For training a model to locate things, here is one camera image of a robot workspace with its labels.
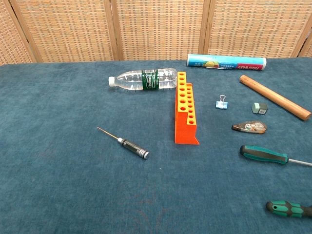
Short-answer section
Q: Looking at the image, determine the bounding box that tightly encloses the clear plastic water bottle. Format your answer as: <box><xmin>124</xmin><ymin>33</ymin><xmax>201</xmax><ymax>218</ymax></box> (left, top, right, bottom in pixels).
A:
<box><xmin>108</xmin><ymin>68</ymin><xmax>178</xmax><ymax>91</ymax></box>

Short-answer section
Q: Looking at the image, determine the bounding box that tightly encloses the wooden rod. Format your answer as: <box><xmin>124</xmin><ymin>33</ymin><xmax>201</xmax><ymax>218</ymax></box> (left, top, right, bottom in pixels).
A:
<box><xmin>239</xmin><ymin>75</ymin><xmax>312</xmax><ymax>121</ymax></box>

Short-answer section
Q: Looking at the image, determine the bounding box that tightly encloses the blue food wrap roll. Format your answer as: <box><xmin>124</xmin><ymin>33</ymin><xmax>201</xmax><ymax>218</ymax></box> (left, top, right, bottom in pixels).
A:
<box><xmin>187</xmin><ymin>54</ymin><xmax>267</xmax><ymax>72</ymax></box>

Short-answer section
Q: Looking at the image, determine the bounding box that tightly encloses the chunky green black screwdriver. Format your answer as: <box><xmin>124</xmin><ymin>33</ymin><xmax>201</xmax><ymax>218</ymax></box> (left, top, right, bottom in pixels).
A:
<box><xmin>265</xmin><ymin>200</ymin><xmax>312</xmax><ymax>219</ymax></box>

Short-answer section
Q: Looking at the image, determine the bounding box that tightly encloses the small green eraser block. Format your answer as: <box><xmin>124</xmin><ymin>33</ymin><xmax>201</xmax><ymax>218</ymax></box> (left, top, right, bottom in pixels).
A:
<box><xmin>252</xmin><ymin>102</ymin><xmax>268</xmax><ymax>115</ymax></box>

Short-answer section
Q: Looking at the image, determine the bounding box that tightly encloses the brown correction tape dispenser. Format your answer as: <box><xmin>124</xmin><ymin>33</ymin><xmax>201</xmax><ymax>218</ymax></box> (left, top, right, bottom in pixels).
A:
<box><xmin>231</xmin><ymin>121</ymin><xmax>267</xmax><ymax>135</ymax></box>

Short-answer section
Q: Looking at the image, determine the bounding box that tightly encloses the slim green black screwdriver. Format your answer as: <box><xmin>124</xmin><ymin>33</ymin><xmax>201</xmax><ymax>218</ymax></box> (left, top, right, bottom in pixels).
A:
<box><xmin>239</xmin><ymin>145</ymin><xmax>312</xmax><ymax>167</ymax></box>

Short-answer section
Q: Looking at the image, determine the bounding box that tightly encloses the blue binder clip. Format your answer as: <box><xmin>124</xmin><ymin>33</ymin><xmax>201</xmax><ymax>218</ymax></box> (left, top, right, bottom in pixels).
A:
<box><xmin>215</xmin><ymin>95</ymin><xmax>229</xmax><ymax>110</ymax></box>

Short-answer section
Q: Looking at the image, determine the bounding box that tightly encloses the orange tool holder block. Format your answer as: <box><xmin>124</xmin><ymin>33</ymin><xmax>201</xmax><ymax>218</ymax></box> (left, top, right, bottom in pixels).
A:
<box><xmin>174</xmin><ymin>71</ymin><xmax>200</xmax><ymax>146</ymax></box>

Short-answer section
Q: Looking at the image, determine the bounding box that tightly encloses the black precision screwdriver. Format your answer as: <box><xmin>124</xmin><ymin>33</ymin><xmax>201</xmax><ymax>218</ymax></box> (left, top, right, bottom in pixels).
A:
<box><xmin>97</xmin><ymin>126</ymin><xmax>150</xmax><ymax>161</ymax></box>

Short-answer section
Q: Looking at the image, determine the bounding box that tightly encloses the woven folding screen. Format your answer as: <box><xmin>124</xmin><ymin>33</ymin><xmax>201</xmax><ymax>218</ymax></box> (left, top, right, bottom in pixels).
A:
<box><xmin>0</xmin><ymin>0</ymin><xmax>312</xmax><ymax>66</ymax></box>

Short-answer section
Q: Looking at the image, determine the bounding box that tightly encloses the blue felt table cover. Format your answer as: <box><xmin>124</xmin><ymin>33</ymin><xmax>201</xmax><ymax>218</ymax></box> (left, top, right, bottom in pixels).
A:
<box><xmin>0</xmin><ymin>57</ymin><xmax>312</xmax><ymax>234</ymax></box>

